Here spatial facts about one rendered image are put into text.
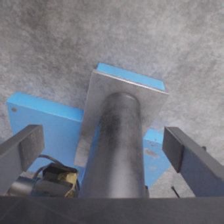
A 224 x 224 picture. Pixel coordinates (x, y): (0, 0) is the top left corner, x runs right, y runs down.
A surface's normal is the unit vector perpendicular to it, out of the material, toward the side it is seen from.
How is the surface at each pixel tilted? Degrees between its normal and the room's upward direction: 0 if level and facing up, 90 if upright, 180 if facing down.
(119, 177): 90
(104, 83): 0
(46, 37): 0
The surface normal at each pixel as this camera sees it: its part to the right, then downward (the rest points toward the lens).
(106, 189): -0.10, -0.78
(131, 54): -0.11, 0.62
